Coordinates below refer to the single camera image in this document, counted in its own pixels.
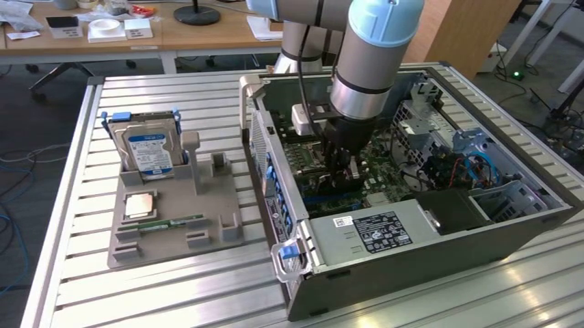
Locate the white box with tape roll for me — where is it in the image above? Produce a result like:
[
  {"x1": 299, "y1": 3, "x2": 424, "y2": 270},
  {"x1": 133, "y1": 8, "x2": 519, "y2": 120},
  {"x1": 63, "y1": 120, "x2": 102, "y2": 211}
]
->
[{"x1": 87, "y1": 18, "x2": 129, "y2": 44}]

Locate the grey power supply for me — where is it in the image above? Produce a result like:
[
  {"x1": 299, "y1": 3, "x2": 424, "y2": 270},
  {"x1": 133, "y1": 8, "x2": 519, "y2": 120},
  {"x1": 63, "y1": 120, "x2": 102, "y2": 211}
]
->
[{"x1": 308, "y1": 200, "x2": 443, "y2": 267}]

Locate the stack of white papers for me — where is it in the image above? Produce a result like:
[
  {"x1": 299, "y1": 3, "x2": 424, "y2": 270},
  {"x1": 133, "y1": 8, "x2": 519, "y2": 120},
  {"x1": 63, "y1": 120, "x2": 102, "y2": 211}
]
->
[{"x1": 247, "y1": 16, "x2": 285, "y2": 42}]

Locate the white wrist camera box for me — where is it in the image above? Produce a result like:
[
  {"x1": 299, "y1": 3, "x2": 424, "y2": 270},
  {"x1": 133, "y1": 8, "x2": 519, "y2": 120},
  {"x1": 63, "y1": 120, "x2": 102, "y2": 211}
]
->
[{"x1": 291, "y1": 104, "x2": 321, "y2": 136}]

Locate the blue floor cable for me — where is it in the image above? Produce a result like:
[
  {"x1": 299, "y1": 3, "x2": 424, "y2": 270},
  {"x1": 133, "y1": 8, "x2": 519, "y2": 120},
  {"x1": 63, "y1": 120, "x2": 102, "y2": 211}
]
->
[{"x1": 0, "y1": 201, "x2": 37, "y2": 295}]

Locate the black round lamp base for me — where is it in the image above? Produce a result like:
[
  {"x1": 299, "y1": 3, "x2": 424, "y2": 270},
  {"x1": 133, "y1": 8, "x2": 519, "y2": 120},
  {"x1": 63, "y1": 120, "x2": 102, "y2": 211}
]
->
[{"x1": 173, "y1": 0, "x2": 222, "y2": 26}]

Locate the grey parts rack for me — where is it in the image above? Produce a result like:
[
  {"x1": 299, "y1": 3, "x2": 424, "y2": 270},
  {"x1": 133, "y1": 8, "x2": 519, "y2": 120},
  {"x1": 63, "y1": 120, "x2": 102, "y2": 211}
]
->
[{"x1": 108, "y1": 131, "x2": 247, "y2": 271}]

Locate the open PC case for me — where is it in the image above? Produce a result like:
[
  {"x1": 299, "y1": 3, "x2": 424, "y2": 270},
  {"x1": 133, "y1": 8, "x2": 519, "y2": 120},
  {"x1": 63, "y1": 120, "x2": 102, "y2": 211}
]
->
[{"x1": 240, "y1": 63, "x2": 575, "y2": 322}]

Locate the white labelled box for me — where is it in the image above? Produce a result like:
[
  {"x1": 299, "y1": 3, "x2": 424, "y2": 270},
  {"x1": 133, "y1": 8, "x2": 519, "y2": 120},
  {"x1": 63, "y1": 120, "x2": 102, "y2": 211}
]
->
[{"x1": 124, "y1": 18, "x2": 154, "y2": 40}]

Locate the green motherboard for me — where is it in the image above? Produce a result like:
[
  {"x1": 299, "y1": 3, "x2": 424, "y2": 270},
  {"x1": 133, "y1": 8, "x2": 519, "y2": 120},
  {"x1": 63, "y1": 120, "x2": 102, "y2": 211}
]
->
[{"x1": 273, "y1": 112, "x2": 415, "y2": 219}]

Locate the CPU socket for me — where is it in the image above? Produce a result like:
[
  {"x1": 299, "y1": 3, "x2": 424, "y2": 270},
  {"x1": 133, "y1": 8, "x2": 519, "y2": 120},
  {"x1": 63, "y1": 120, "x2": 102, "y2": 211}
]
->
[{"x1": 304, "y1": 145, "x2": 331, "y2": 170}]

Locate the white control box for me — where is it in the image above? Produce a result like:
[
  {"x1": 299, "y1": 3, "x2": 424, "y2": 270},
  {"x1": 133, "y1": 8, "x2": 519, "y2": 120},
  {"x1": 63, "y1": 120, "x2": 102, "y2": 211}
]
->
[{"x1": 483, "y1": 40, "x2": 508, "y2": 74}]

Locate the black wire bundle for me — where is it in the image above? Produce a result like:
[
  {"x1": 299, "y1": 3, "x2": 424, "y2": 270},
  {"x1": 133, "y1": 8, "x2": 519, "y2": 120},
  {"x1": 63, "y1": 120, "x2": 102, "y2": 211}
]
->
[{"x1": 402, "y1": 152, "x2": 474, "y2": 192}]

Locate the wooden desk white frame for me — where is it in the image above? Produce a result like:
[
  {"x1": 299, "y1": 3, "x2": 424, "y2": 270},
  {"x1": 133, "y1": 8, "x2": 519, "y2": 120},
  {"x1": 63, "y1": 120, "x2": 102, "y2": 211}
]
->
[
  {"x1": 162, "y1": 0, "x2": 284, "y2": 74},
  {"x1": 0, "y1": 0, "x2": 166, "y2": 74}
]

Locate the clear plastic bag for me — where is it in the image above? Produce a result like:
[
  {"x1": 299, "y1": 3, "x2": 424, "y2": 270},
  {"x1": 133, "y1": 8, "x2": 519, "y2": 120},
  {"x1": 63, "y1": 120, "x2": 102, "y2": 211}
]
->
[{"x1": 0, "y1": 1, "x2": 46, "y2": 32}]

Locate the silver disk bay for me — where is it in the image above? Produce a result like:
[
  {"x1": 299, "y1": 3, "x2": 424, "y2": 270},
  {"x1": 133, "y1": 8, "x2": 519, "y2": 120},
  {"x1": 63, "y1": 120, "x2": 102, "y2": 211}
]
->
[{"x1": 468, "y1": 180, "x2": 549, "y2": 223}]

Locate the grey floor cable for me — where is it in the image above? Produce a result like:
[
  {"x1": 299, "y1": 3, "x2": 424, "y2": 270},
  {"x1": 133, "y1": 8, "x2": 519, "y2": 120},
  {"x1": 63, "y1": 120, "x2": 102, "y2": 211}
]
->
[{"x1": 0, "y1": 141, "x2": 73, "y2": 165}]

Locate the black tripod stand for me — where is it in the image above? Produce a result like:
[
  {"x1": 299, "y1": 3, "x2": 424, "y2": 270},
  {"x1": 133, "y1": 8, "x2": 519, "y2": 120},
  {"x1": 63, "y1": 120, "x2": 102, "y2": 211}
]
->
[{"x1": 528, "y1": 66, "x2": 584, "y2": 144}]

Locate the white box with black top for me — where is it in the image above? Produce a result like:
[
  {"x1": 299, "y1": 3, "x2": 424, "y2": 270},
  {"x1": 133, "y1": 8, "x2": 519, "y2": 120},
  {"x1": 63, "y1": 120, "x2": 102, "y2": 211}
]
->
[{"x1": 45, "y1": 16, "x2": 86, "y2": 40}]

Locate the wooden cabinet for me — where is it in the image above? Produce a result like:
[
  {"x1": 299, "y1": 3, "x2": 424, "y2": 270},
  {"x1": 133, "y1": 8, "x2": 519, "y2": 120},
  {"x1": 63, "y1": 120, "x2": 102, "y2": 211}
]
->
[{"x1": 404, "y1": 0, "x2": 524, "y2": 79}]

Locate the black plastic shroud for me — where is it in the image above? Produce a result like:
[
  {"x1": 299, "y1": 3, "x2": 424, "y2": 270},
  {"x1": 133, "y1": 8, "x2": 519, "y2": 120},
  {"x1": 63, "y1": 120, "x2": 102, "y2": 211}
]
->
[{"x1": 414, "y1": 189, "x2": 495, "y2": 237}]

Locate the silver drive cage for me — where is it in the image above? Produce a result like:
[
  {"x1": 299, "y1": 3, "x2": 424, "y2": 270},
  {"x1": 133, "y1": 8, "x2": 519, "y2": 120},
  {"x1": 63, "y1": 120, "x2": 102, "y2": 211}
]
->
[{"x1": 394, "y1": 70, "x2": 463, "y2": 165}]

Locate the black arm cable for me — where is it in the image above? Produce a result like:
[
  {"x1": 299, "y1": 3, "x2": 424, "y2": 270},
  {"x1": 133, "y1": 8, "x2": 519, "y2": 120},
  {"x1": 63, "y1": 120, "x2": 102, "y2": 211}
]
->
[{"x1": 297, "y1": 23, "x2": 321, "y2": 137}]

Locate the white paper card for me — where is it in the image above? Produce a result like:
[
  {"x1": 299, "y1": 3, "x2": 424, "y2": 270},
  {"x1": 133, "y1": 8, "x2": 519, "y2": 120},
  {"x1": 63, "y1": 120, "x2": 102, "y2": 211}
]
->
[{"x1": 6, "y1": 30, "x2": 42, "y2": 41}]

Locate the hard disk in blue carrier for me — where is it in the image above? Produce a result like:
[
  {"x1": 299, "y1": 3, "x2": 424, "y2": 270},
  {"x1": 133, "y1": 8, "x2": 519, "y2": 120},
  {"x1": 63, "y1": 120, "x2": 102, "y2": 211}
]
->
[{"x1": 100, "y1": 107, "x2": 186, "y2": 182}]

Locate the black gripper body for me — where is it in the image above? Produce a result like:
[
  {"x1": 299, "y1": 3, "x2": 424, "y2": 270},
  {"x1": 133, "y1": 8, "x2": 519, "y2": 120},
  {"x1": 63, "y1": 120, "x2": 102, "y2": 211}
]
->
[{"x1": 321, "y1": 115, "x2": 377, "y2": 155}]

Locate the white table frame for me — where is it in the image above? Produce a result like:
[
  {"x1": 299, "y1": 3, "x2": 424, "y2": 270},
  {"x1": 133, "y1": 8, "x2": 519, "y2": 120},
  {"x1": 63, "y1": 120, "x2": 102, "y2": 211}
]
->
[{"x1": 499, "y1": 0, "x2": 584, "y2": 93}]

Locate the green RAM stick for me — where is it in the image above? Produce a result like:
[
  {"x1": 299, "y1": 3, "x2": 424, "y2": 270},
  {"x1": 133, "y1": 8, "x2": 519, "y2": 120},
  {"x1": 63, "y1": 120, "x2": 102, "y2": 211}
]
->
[{"x1": 120, "y1": 214, "x2": 206, "y2": 233}]

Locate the CPU chip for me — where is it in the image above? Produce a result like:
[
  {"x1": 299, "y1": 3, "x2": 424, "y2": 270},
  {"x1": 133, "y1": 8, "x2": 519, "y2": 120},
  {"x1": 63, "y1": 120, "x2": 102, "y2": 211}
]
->
[{"x1": 124, "y1": 191, "x2": 160, "y2": 219}]

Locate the blue data wire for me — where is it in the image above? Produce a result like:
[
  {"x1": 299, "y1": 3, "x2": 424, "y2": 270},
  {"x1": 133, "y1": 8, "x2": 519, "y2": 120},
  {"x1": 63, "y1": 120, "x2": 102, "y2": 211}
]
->
[{"x1": 466, "y1": 150, "x2": 503, "y2": 188}]

